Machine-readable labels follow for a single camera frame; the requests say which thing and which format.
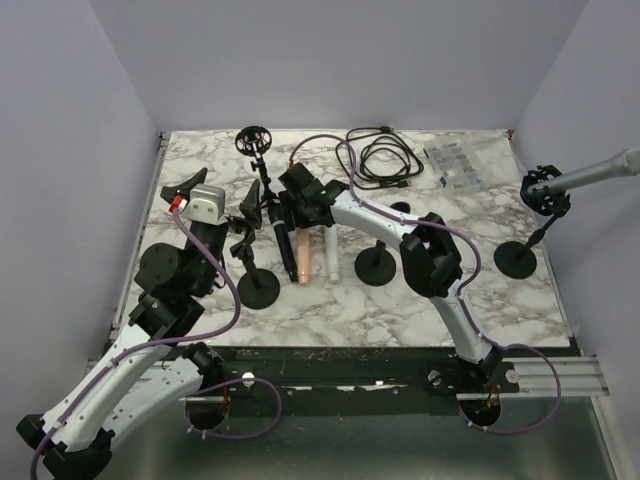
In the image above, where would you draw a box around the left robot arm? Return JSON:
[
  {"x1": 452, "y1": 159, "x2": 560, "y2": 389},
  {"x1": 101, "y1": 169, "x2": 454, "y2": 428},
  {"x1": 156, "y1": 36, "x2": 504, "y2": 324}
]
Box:
[{"x1": 16, "y1": 169, "x2": 261, "y2": 479}]

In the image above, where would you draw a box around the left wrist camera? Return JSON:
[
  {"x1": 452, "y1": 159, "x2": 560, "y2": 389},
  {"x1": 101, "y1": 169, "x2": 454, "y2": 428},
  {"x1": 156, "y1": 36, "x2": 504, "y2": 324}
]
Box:
[{"x1": 170, "y1": 184, "x2": 226, "y2": 226}]

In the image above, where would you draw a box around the clear plastic organizer box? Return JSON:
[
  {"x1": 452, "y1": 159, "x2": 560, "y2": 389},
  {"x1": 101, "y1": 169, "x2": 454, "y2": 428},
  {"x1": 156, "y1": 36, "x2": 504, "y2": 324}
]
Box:
[{"x1": 423, "y1": 139, "x2": 487, "y2": 196}]

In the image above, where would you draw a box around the black round-base mic stand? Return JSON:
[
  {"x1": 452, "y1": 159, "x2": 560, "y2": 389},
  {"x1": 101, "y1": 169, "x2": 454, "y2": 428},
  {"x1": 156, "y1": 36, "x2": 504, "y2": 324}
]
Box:
[{"x1": 230, "y1": 229, "x2": 280, "y2": 310}]

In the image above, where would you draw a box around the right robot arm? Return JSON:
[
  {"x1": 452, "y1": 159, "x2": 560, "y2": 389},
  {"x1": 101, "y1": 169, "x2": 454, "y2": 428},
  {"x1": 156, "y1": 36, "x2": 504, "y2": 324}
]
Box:
[{"x1": 279, "y1": 163, "x2": 501, "y2": 392}]

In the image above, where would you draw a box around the black tripod mic stand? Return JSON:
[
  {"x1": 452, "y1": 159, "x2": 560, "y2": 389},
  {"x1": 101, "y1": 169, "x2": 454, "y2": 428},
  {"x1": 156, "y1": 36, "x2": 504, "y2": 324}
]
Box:
[{"x1": 235, "y1": 125, "x2": 283, "y2": 221}]

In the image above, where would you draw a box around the beige microphone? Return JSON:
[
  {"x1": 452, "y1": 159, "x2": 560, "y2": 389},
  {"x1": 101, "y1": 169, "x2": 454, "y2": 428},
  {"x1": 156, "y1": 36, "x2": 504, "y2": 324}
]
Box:
[{"x1": 296, "y1": 228, "x2": 311, "y2": 285}]

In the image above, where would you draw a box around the black mounting rail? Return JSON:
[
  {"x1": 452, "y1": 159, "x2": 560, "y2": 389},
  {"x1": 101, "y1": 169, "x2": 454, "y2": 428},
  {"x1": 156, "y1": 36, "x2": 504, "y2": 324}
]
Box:
[{"x1": 134, "y1": 344, "x2": 576, "y2": 419}]

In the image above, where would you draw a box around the white microphone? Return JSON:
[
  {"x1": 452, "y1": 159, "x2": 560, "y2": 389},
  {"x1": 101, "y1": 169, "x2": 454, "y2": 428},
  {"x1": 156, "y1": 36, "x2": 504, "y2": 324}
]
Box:
[{"x1": 324, "y1": 226, "x2": 340, "y2": 283}]

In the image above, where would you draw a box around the round-base stand with shockmount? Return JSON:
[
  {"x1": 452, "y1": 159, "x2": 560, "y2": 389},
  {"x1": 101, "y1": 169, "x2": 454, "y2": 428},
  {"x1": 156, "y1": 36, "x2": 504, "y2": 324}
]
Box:
[{"x1": 493, "y1": 165, "x2": 571, "y2": 280}]

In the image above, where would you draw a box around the black coiled cable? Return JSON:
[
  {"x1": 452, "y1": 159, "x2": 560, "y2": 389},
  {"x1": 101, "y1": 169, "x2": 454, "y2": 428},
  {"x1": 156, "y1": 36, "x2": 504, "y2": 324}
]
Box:
[{"x1": 334, "y1": 126, "x2": 425, "y2": 191}]

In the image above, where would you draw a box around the black microphone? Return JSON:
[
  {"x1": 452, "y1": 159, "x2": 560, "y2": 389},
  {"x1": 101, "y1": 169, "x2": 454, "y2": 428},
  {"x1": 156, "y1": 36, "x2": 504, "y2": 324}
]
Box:
[{"x1": 267, "y1": 203, "x2": 298, "y2": 283}]

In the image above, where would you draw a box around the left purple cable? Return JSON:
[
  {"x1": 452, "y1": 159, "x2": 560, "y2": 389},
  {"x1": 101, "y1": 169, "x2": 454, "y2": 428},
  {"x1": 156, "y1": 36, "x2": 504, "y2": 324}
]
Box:
[{"x1": 29, "y1": 207, "x2": 282, "y2": 479}]

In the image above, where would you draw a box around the round-base stand with clip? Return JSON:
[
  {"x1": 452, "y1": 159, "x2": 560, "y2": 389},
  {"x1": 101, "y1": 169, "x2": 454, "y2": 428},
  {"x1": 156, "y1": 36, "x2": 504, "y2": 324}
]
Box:
[{"x1": 354, "y1": 213, "x2": 409, "y2": 286}]

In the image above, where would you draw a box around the silver microphone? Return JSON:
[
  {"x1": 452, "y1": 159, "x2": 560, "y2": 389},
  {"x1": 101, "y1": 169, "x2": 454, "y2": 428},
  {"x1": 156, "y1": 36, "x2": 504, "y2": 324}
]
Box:
[{"x1": 526, "y1": 148, "x2": 639, "y2": 195}]

